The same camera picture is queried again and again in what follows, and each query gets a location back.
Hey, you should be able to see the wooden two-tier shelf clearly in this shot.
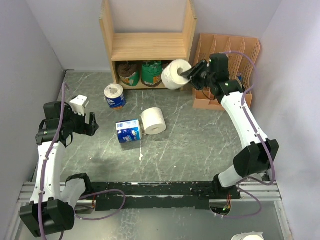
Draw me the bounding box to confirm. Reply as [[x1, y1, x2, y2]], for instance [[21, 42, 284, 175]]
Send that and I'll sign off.
[[99, 0, 198, 90]]

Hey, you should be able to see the black mounting base plate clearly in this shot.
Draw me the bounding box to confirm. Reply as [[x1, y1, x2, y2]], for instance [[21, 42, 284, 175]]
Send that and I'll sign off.
[[91, 180, 241, 211]]

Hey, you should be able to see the blue roll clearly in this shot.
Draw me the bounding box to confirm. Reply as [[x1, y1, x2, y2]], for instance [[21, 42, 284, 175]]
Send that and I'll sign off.
[[115, 119, 142, 144], [104, 83, 126, 109]]

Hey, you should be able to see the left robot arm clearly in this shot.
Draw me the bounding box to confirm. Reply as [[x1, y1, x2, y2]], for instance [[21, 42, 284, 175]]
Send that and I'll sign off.
[[19, 95, 99, 238]]

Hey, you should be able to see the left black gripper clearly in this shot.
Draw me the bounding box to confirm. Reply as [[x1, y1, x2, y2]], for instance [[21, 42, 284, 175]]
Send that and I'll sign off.
[[61, 104, 99, 136]]

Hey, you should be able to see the white toilet roll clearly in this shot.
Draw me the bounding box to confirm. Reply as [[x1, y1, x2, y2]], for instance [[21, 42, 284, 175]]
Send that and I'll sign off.
[[161, 59, 192, 90], [141, 107, 167, 135]]

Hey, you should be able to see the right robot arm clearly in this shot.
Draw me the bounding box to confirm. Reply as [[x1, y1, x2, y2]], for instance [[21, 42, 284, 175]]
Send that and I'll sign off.
[[178, 52, 279, 199]]

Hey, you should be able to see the blue wrapped roll lying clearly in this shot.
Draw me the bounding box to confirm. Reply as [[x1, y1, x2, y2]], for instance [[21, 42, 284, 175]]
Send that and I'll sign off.
[[115, 119, 142, 144]]

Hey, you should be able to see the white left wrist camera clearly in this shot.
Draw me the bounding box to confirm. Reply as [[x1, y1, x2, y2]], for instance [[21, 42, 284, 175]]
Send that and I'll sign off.
[[69, 95, 89, 116]]

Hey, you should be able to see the green brown roll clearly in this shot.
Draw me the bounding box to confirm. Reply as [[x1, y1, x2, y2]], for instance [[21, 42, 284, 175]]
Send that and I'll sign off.
[[162, 60, 172, 71], [117, 61, 140, 87], [141, 60, 163, 88]]

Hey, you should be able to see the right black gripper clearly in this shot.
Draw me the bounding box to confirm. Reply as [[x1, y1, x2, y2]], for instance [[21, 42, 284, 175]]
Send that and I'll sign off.
[[181, 59, 215, 90]]

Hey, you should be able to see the orange plastic file organizer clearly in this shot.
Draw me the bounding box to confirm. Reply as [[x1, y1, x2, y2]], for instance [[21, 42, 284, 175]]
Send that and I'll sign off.
[[192, 33, 261, 111]]

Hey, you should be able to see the white roll bottom edge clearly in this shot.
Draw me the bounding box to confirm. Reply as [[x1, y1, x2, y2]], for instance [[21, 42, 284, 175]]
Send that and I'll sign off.
[[231, 231, 264, 240]]

